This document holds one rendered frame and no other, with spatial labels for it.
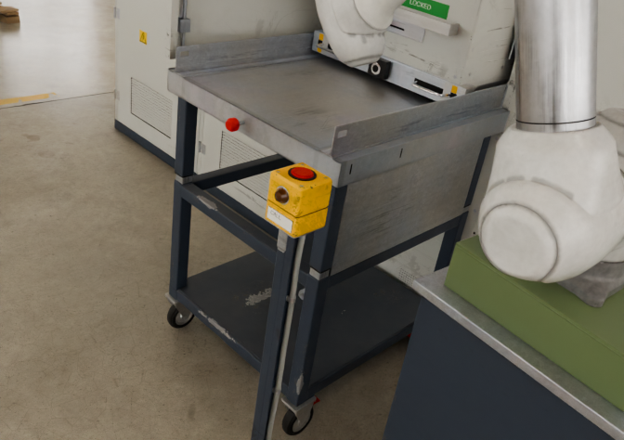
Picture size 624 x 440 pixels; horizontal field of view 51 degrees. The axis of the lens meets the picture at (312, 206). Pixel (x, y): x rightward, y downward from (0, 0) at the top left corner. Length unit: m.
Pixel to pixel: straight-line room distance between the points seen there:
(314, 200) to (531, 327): 0.41
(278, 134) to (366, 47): 0.31
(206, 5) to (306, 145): 0.66
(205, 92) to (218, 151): 1.16
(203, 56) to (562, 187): 1.13
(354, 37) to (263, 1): 0.78
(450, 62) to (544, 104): 0.86
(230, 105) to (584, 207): 0.92
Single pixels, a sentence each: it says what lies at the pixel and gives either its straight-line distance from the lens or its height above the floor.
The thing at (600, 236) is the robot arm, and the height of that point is 1.02.
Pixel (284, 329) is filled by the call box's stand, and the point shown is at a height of 0.56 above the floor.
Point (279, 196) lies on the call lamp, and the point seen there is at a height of 0.87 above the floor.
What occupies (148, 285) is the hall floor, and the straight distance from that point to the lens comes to 2.34.
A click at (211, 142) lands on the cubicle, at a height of 0.25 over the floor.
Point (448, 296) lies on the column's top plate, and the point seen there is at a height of 0.75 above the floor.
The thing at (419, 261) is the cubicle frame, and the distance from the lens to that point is 2.17.
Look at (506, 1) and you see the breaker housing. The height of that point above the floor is 1.13.
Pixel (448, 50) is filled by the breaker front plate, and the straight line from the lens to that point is 1.73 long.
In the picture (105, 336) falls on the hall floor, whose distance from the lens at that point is 2.14.
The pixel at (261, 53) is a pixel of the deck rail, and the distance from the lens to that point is 1.89.
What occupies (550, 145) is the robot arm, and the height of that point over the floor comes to 1.11.
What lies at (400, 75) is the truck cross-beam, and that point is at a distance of 1.81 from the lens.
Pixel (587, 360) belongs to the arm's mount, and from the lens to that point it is 1.07.
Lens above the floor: 1.39
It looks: 28 degrees down
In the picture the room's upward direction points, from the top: 9 degrees clockwise
